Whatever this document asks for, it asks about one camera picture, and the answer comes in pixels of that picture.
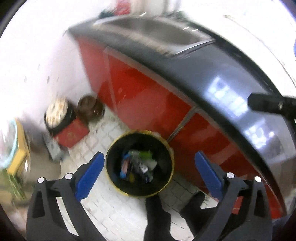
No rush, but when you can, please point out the blue and pink snack packet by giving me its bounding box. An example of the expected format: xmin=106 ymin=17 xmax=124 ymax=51
xmin=119 ymin=154 xmax=131 ymax=180

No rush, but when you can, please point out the black trash bin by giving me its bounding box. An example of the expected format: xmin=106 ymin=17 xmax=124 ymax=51
xmin=105 ymin=131 xmax=175 ymax=197

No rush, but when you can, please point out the red box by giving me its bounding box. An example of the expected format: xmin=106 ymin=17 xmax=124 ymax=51
xmin=53 ymin=118 xmax=89 ymax=148

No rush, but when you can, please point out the green juice carton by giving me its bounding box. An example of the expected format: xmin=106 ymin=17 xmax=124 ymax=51
xmin=128 ymin=150 xmax=152 ymax=160

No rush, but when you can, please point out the operator black shoe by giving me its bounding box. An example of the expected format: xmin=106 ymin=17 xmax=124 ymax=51
xmin=144 ymin=194 xmax=175 ymax=240

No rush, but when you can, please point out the brown clay pot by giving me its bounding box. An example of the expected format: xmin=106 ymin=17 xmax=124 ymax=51
xmin=77 ymin=95 xmax=104 ymax=122

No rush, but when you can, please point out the black pot with lid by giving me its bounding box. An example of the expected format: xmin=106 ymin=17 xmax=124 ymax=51
xmin=44 ymin=97 xmax=77 ymax=136

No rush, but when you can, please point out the red cabinet front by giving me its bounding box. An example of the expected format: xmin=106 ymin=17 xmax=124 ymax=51
xmin=77 ymin=38 xmax=284 ymax=219

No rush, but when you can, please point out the stainless steel sink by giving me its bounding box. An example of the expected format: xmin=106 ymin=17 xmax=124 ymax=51
xmin=92 ymin=16 xmax=215 ymax=56

